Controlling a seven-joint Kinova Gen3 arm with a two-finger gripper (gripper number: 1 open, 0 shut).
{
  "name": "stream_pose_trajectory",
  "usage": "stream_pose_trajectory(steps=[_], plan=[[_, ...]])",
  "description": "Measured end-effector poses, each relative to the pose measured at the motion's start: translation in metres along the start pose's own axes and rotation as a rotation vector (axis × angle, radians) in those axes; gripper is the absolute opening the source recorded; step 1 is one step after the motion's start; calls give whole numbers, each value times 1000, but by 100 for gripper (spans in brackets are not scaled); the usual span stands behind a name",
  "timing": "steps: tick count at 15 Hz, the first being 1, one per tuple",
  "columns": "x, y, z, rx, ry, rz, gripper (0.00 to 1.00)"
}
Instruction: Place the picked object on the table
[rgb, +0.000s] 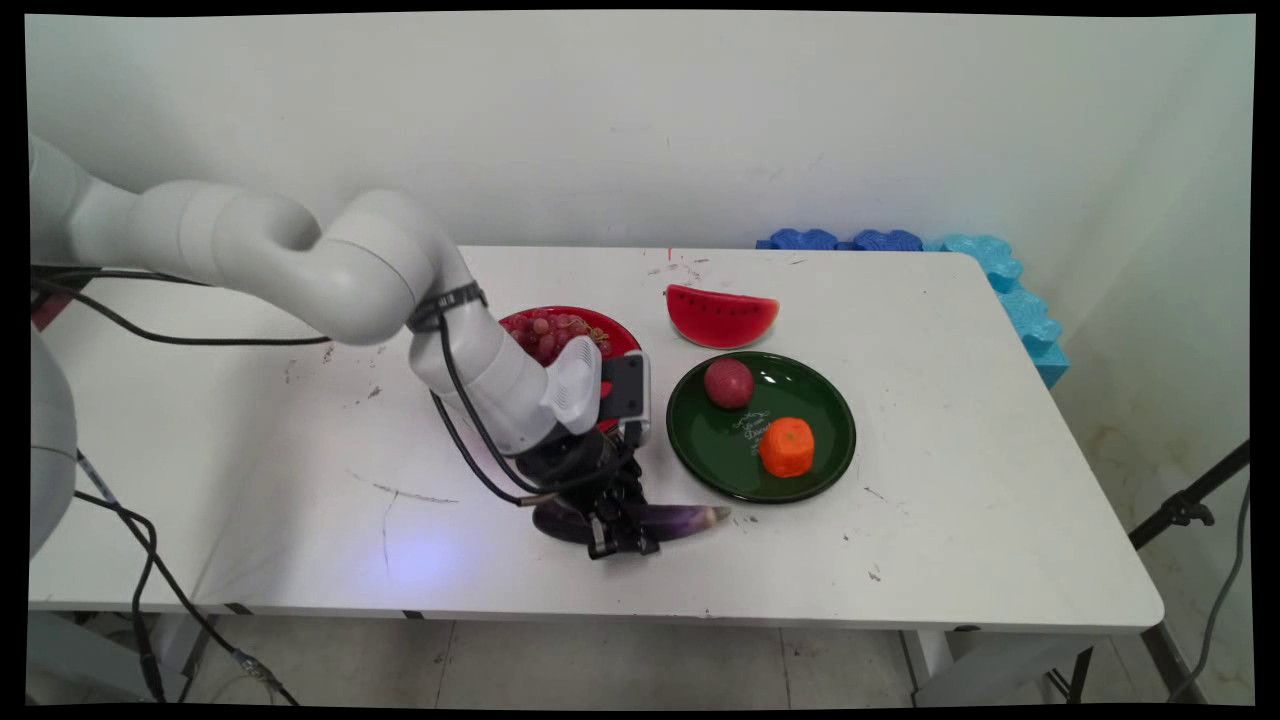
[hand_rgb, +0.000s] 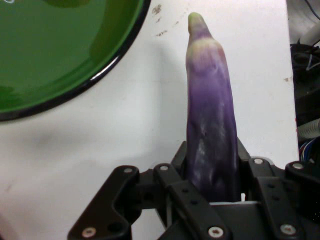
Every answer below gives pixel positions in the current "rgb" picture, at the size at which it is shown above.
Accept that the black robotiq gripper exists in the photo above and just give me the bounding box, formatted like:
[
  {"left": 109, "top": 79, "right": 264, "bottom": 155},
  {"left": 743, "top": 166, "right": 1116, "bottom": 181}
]
[{"left": 516, "top": 428, "right": 662, "bottom": 561}]

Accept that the purple eggplant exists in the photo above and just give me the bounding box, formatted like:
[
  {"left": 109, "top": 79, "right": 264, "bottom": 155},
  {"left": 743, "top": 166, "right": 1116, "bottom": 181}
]
[{"left": 531, "top": 498, "right": 733, "bottom": 547}]

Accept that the dark green round plate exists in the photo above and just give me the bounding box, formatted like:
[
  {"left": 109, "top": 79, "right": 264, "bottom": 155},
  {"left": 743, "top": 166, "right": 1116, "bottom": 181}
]
[{"left": 666, "top": 351, "right": 858, "bottom": 505}]

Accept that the red apple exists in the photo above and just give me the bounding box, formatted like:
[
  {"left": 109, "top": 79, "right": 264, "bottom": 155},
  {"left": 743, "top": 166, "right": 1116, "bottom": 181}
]
[{"left": 704, "top": 358, "right": 756, "bottom": 411}]

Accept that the orange fruit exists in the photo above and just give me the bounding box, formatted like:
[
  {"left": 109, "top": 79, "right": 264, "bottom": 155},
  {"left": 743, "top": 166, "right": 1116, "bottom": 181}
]
[{"left": 758, "top": 417, "right": 816, "bottom": 479}]

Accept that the red round plate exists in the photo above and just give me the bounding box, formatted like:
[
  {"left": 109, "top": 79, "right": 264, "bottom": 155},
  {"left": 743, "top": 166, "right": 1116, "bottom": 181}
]
[{"left": 497, "top": 305, "right": 644, "bottom": 437}]

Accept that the bunch of red grapes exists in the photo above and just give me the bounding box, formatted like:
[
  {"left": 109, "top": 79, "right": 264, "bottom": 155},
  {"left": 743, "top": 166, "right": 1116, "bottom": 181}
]
[{"left": 504, "top": 311, "right": 612, "bottom": 367}]

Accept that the red watermelon slice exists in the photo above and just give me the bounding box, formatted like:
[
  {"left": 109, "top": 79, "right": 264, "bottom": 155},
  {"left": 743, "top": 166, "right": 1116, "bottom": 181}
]
[{"left": 666, "top": 284, "right": 781, "bottom": 351}]

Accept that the light blue foam mat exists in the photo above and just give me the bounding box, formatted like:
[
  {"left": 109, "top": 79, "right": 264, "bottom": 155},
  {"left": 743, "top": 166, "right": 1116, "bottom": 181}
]
[{"left": 922, "top": 234, "right": 1071, "bottom": 389}]

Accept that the black tripod stand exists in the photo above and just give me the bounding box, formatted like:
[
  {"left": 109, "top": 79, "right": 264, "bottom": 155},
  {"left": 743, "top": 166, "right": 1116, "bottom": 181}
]
[{"left": 1128, "top": 440, "right": 1252, "bottom": 705}]

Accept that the black forearm cable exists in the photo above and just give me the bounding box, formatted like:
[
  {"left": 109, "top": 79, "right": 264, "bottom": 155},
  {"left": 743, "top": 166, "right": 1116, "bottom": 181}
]
[{"left": 429, "top": 316, "right": 631, "bottom": 508}]

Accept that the black velcro arm strap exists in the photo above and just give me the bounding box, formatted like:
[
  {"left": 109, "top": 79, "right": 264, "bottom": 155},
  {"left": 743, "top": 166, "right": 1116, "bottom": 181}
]
[{"left": 406, "top": 282, "right": 490, "bottom": 335}]

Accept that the white table leg frame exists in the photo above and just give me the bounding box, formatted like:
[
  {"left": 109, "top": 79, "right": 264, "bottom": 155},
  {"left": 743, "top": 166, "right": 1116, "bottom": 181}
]
[
  {"left": 28, "top": 611, "right": 218, "bottom": 704},
  {"left": 898, "top": 628, "right": 1096, "bottom": 707}
]

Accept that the black floor cable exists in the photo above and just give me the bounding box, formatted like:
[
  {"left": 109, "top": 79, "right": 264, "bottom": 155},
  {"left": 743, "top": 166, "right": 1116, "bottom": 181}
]
[{"left": 72, "top": 448, "right": 303, "bottom": 707}]

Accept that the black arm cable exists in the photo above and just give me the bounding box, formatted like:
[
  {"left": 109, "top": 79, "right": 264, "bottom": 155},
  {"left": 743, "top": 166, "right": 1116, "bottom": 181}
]
[{"left": 30, "top": 266, "right": 334, "bottom": 348}]

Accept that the grey hanging cable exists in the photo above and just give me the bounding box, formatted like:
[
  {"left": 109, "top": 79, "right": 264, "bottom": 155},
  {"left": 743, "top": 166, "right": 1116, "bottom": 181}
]
[{"left": 1168, "top": 484, "right": 1252, "bottom": 703}]

